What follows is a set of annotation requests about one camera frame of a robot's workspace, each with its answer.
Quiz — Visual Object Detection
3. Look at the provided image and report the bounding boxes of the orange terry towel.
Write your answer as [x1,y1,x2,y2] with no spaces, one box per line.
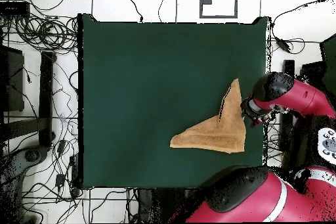
[169,78,247,154]

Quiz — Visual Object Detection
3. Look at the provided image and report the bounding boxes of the flat black device box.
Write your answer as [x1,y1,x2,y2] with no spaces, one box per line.
[0,1,30,16]

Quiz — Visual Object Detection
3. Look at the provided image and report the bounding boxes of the black stand bar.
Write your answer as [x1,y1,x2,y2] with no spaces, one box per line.
[282,59,295,76]
[38,51,56,148]

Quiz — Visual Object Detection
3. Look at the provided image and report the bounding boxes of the large black box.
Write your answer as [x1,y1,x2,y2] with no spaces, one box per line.
[0,45,25,112]
[300,60,326,81]

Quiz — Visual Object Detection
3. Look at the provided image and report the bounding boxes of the dark green table cloth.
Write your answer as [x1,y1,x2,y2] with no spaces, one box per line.
[77,13,272,190]

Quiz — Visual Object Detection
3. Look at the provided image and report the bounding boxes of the small black power adapter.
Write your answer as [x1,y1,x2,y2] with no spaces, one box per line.
[56,139,67,154]
[55,173,66,189]

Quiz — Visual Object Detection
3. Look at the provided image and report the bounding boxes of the black power adapter with cable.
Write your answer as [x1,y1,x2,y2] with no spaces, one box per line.
[274,37,292,53]

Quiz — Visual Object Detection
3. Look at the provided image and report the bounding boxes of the grey floor frame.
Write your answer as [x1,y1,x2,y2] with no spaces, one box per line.
[199,0,239,19]

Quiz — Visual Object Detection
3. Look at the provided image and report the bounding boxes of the long black cable with plug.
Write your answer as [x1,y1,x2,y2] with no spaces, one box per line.
[119,0,144,23]

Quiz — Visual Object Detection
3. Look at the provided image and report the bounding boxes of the black cable coil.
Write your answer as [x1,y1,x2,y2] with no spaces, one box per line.
[14,14,79,51]

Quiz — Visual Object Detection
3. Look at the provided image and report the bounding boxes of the pedestal leg with round foot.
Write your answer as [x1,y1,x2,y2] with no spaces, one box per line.
[0,145,49,223]

